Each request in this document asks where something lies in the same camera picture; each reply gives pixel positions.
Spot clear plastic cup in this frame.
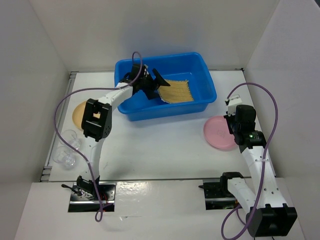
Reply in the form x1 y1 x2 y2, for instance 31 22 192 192
52 145 77 170
60 129 81 150

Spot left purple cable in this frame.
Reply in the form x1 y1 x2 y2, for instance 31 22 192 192
54 51 145 223

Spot blue plastic bin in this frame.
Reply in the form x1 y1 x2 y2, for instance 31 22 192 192
114 52 217 121

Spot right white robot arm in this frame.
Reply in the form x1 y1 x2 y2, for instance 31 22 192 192
219 104 298 238

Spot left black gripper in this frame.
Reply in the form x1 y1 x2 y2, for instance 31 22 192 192
138 68 169 100

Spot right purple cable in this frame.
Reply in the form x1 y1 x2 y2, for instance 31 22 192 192
221 83 279 239

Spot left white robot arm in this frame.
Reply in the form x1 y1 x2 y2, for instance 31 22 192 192
76 64 170 200

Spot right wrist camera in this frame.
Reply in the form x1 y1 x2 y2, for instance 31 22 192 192
224 94 243 116

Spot beige bear plate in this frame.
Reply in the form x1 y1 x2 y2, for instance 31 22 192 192
72 101 86 131

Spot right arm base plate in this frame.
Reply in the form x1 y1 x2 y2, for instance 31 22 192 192
198 178 238 211

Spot bamboo woven mat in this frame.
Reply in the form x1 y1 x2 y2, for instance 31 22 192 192
157 79 194 104

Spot purple cable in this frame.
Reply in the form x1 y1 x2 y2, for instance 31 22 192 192
221 83 279 239
54 51 145 223

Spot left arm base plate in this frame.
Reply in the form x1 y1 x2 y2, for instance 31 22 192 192
68 181 116 213

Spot pink plastic plate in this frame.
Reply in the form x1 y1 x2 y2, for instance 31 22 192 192
203 115 236 151

